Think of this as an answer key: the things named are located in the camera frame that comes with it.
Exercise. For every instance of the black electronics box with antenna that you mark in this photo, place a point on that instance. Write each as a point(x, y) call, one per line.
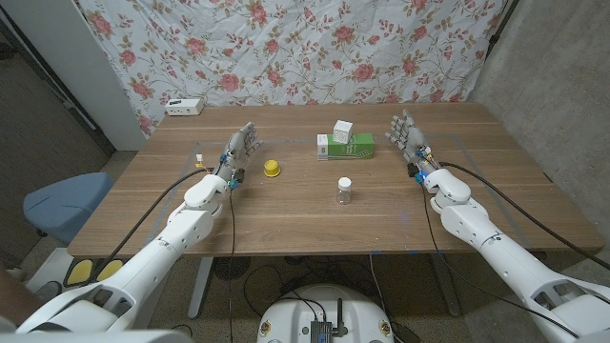
point(321, 329)

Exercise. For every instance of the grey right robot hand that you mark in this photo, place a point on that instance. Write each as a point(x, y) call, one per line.
point(412, 140)

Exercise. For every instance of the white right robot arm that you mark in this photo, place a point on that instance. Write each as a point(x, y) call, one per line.
point(505, 255)

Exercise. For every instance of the black backdrop stand pole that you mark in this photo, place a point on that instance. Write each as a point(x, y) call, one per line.
point(501, 21)

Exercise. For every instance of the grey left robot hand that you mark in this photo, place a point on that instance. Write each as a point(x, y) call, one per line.
point(236, 150)

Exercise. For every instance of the clear white-capped medicine bottle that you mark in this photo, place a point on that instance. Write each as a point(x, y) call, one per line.
point(343, 188)

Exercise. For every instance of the white power strip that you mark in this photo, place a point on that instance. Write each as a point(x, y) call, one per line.
point(183, 107)

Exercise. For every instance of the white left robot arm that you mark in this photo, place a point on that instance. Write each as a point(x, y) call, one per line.
point(157, 252)

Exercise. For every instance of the blue padded stool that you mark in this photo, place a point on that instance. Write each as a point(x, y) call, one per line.
point(67, 202)

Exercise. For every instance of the yellow bottle cap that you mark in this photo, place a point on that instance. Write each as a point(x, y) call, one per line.
point(271, 168)

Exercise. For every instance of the white board panel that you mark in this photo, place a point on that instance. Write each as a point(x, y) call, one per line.
point(81, 62)

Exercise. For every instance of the white robot torso base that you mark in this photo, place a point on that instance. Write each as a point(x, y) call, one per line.
point(295, 314)

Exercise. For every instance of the yellow black foot pedal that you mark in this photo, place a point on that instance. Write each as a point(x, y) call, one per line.
point(78, 272)
point(109, 269)

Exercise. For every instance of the grey table leg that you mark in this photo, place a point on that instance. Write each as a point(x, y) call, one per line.
point(445, 286)

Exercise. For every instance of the white table leg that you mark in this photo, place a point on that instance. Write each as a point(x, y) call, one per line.
point(199, 286)

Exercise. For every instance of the floral backdrop cloth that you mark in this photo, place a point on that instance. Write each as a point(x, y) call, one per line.
point(295, 52)

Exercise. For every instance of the green flexible straws box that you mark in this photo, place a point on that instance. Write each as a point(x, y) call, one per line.
point(355, 150)

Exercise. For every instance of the white cube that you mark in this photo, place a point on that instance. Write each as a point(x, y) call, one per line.
point(342, 131)

